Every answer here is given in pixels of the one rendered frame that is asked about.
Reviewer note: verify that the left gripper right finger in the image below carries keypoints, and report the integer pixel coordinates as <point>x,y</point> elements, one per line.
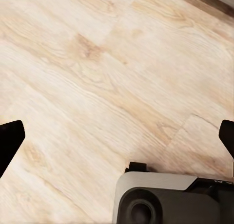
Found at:
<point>226,135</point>

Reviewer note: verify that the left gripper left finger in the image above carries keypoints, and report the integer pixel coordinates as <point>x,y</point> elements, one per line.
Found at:
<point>12,135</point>

